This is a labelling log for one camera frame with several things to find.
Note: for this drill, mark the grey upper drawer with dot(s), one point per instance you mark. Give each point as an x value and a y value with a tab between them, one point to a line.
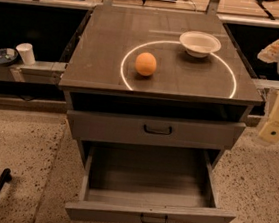
158	131

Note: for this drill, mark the grey drawer cabinet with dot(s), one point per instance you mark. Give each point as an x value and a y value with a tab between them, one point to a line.
101	75

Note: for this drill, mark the orange fruit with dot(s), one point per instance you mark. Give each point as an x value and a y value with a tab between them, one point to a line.
145	64

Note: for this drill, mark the grey open middle drawer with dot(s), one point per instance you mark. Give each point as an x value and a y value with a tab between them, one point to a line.
147	184

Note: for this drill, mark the white paper bowl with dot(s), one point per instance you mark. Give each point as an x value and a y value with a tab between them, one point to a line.
199	44

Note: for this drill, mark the white paper cup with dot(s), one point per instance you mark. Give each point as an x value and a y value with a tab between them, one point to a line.
26	52

